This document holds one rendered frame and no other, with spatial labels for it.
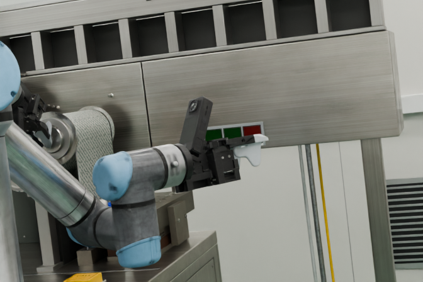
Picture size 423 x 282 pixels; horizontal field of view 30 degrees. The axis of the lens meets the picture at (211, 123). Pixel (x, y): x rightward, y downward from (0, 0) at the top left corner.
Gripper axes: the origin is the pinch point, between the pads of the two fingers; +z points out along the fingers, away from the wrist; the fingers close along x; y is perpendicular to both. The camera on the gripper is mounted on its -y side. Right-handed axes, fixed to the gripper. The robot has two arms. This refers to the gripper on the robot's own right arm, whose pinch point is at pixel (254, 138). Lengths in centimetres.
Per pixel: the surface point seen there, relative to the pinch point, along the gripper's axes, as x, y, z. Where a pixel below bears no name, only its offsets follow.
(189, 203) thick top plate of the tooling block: -80, 14, 42
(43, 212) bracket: -83, 7, -5
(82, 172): -78, -2, 6
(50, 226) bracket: -83, 11, -4
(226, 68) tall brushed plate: -62, -24, 51
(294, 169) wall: -221, 16, 230
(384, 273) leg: -48, 46, 85
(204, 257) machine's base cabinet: -72, 29, 37
